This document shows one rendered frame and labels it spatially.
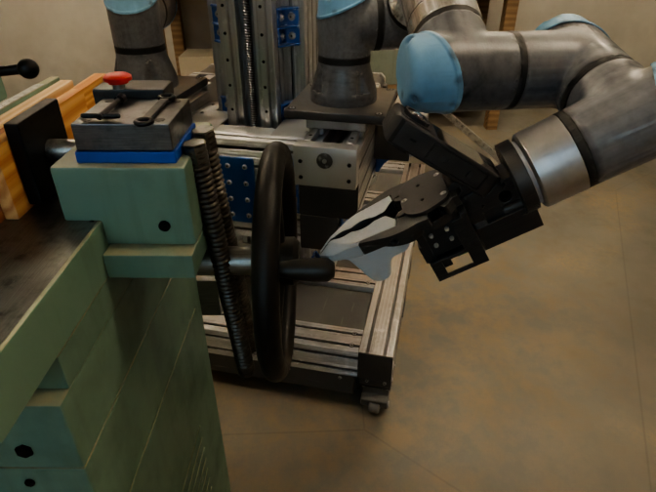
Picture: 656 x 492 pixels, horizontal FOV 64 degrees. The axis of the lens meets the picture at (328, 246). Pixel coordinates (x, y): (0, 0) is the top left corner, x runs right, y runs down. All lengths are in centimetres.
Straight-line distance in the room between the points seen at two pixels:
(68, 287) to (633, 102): 51
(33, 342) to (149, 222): 17
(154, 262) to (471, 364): 128
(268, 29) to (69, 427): 100
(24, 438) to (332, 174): 75
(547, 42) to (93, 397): 56
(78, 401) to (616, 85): 56
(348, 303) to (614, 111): 115
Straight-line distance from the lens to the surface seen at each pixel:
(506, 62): 54
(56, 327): 52
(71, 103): 75
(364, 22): 116
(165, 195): 56
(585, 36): 59
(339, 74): 117
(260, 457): 145
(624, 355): 192
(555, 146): 49
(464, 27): 55
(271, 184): 53
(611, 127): 50
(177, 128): 56
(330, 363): 141
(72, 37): 426
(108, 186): 57
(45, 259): 55
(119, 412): 67
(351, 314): 151
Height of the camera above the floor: 117
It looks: 32 degrees down
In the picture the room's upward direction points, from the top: straight up
